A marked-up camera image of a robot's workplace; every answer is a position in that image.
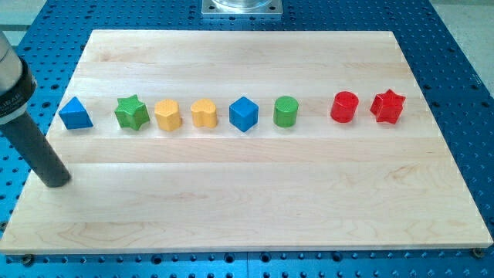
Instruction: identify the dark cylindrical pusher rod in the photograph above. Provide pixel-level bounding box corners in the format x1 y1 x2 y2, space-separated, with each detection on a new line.
1 112 71 188

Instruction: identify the blue triangle block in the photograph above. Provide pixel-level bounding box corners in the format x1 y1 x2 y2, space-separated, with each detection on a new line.
59 97 93 130

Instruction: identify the green star block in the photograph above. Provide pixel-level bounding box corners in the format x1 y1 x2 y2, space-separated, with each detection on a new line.
114 94 150 131

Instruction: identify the red star block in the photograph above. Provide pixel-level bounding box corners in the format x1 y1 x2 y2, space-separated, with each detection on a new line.
370 90 406 124

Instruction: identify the yellow hexagon block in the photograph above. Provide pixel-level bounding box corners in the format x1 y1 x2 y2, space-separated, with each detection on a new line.
154 99 182 131

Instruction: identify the wooden board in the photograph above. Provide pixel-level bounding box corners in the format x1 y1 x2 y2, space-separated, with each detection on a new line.
1 29 492 254

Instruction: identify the yellow heart block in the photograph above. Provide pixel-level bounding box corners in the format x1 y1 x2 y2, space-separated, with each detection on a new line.
191 98 218 128

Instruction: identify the blue cube block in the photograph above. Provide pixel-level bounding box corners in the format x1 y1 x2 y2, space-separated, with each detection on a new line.
228 97 259 132

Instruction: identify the green cylinder block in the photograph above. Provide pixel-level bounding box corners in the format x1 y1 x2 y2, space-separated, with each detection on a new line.
273 96 299 127

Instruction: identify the red cylinder block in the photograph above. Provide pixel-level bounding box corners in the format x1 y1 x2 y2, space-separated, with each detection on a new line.
330 91 359 123

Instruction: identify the blue perforated table plate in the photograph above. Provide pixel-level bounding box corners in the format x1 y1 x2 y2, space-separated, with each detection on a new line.
1 0 493 277

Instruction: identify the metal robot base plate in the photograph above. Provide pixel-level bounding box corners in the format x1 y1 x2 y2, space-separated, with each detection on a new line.
201 0 283 15

